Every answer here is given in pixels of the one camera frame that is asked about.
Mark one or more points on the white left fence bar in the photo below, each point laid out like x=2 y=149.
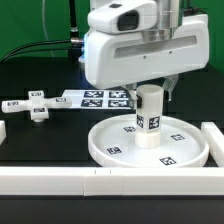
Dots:
x=2 y=131

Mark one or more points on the white marker tag sheet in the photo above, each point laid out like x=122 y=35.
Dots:
x=100 y=99

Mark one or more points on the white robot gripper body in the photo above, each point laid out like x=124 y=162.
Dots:
x=117 y=60

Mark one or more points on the white right fence bar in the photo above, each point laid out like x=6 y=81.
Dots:
x=215 y=139

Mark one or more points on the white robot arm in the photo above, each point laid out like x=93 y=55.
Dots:
x=170 y=15

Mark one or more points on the white fence bar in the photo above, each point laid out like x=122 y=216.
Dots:
x=215 y=139
x=2 y=131
x=110 y=181

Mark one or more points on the white cross-shaped table base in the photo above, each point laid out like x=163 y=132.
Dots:
x=37 y=104

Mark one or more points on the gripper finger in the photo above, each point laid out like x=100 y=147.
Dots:
x=169 y=85
x=131 y=88

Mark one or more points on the white round table top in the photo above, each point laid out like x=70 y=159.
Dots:
x=119 y=142

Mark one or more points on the white front fence bar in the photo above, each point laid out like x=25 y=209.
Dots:
x=110 y=181

